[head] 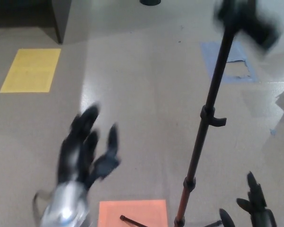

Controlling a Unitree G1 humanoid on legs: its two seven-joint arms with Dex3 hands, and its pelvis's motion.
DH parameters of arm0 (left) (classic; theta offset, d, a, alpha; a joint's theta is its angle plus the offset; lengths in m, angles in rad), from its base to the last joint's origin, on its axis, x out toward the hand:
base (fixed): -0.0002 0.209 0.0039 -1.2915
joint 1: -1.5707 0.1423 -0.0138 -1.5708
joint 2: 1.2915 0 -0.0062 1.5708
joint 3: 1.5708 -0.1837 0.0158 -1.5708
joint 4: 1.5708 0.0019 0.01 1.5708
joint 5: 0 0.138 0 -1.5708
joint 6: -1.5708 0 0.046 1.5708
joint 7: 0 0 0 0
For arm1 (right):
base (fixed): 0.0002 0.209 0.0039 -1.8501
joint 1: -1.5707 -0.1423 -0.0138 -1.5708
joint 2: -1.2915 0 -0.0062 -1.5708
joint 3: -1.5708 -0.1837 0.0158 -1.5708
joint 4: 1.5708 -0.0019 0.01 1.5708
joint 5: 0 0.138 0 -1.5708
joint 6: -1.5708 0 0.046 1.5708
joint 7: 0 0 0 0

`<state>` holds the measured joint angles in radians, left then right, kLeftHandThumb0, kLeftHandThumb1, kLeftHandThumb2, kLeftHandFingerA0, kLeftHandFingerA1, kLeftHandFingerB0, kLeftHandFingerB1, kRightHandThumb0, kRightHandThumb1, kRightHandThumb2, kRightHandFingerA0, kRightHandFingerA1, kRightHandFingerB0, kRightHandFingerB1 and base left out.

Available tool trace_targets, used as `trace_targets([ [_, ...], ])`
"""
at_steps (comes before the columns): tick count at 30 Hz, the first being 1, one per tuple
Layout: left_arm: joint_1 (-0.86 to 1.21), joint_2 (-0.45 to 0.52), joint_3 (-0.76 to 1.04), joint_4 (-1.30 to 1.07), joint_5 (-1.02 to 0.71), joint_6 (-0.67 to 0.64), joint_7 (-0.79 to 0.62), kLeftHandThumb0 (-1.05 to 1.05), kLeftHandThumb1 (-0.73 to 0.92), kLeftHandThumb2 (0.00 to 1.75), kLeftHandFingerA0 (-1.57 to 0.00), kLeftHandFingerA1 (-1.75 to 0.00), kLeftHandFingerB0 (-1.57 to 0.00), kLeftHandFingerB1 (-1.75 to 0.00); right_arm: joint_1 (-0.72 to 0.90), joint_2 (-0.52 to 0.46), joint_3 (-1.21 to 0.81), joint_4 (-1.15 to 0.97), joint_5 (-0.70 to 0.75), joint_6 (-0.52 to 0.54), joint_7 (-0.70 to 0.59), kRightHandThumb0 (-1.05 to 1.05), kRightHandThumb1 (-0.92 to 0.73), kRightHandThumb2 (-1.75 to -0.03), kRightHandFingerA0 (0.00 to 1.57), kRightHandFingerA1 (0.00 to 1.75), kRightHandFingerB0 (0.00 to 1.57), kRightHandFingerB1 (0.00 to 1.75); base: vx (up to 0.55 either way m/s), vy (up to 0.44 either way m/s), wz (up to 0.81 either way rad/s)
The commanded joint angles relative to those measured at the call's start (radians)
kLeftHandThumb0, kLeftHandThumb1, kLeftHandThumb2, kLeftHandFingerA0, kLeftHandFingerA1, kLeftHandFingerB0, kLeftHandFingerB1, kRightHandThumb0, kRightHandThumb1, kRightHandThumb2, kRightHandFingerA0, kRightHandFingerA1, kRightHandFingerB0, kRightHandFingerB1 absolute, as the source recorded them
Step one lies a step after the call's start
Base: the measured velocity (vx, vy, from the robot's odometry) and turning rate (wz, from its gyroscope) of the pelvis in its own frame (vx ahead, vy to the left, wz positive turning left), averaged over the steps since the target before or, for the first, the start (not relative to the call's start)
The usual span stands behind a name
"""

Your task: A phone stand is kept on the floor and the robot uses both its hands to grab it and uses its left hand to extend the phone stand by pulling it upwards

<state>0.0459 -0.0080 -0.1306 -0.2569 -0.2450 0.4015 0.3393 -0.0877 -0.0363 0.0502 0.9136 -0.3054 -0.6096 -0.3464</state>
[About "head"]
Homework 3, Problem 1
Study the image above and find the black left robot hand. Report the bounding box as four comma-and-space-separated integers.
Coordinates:
57, 103, 122, 190

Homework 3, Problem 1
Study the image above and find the yellow paper sheet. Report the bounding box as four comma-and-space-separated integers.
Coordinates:
0, 48, 62, 93

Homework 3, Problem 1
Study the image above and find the black round floor disc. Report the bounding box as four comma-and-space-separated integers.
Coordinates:
139, 0, 161, 6

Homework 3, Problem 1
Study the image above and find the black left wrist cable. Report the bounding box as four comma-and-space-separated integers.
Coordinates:
32, 189, 55, 223

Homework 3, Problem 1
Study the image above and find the dark desk side panel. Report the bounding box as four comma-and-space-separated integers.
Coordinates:
0, 0, 73, 44

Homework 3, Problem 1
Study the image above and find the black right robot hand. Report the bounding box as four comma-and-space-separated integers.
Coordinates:
219, 171, 275, 227

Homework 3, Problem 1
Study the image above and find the orange paper sheet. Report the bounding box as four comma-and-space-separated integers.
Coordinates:
97, 199, 169, 227

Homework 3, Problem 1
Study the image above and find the black tripod phone stand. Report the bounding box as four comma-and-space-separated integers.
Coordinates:
120, 0, 284, 227

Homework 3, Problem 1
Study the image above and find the torn blue paper sheet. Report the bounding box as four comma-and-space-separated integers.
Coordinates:
200, 42, 258, 83

